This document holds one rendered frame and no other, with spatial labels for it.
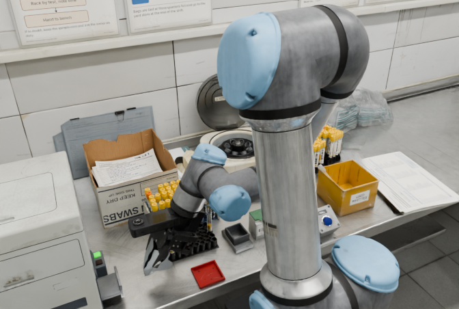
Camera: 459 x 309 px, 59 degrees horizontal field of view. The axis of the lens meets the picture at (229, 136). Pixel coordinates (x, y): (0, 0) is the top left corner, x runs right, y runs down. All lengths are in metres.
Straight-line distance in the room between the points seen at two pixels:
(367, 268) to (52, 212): 0.60
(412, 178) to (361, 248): 0.77
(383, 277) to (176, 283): 0.54
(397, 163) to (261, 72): 1.14
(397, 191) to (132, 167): 0.88
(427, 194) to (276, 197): 0.92
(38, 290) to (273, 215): 0.56
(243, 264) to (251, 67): 0.72
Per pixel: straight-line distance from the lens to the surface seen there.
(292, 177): 0.57
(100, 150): 1.45
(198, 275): 1.10
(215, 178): 0.85
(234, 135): 1.47
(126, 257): 1.18
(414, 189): 1.46
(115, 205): 1.23
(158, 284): 1.10
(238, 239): 1.14
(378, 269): 0.75
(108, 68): 1.42
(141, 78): 1.45
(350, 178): 1.42
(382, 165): 1.55
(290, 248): 0.62
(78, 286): 0.98
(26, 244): 0.89
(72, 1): 1.34
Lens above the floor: 1.69
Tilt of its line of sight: 29 degrees down
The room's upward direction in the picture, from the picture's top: 1 degrees counter-clockwise
